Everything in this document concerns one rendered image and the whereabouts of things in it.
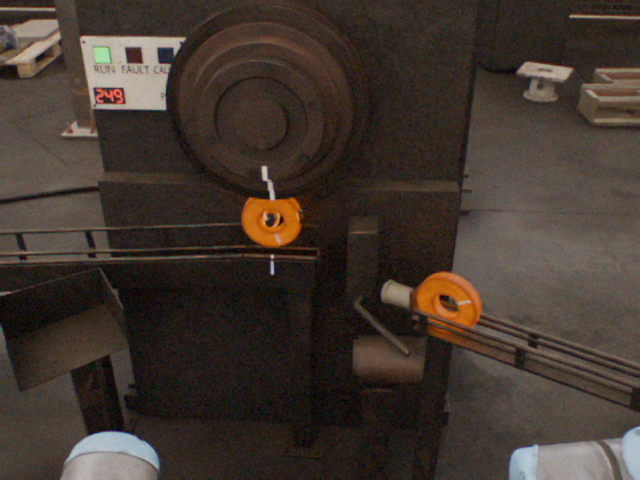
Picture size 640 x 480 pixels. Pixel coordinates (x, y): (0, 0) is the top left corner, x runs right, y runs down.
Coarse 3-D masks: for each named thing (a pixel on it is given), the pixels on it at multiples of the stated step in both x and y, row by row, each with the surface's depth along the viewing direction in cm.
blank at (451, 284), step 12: (432, 276) 158; (444, 276) 155; (456, 276) 155; (420, 288) 160; (432, 288) 158; (444, 288) 155; (456, 288) 153; (468, 288) 153; (420, 300) 161; (432, 300) 159; (456, 300) 155; (468, 300) 153; (432, 312) 161; (444, 312) 161; (456, 312) 160; (468, 312) 154; (444, 324) 160; (468, 324) 156
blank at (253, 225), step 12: (252, 204) 168; (264, 204) 168; (276, 204) 168; (288, 204) 168; (252, 216) 170; (288, 216) 169; (252, 228) 172; (264, 228) 173; (276, 228) 174; (288, 228) 171; (300, 228) 171; (264, 240) 174; (276, 240) 173; (288, 240) 173
